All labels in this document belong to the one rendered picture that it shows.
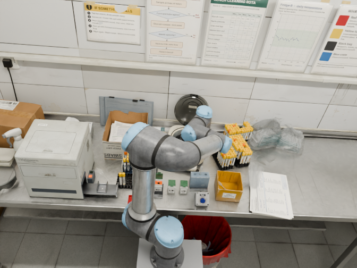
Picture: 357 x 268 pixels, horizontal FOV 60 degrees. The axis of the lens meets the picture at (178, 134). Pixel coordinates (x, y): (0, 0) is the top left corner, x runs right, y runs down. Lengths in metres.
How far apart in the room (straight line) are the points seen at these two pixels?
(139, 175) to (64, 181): 0.59
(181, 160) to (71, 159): 0.66
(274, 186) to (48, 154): 1.21
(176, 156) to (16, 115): 1.24
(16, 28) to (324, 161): 1.97
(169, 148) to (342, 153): 1.55
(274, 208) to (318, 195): 0.31
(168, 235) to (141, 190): 0.22
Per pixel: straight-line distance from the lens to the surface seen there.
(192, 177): 1.65
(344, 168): 2.20
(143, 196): 1.17
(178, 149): 0.96
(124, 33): 1.77
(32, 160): 1.55
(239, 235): 2.67
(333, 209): 1.93
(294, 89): 2.06
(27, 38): 1.94
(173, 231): 1.26
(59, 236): 2.65
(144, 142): 0.98
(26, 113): 2.00
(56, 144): 1.57
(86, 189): 1.68
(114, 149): 1.80
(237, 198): 1.70
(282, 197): 1.82
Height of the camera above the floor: 2.22
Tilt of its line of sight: 41 degrees down
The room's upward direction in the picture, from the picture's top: 6 degrees clockwise
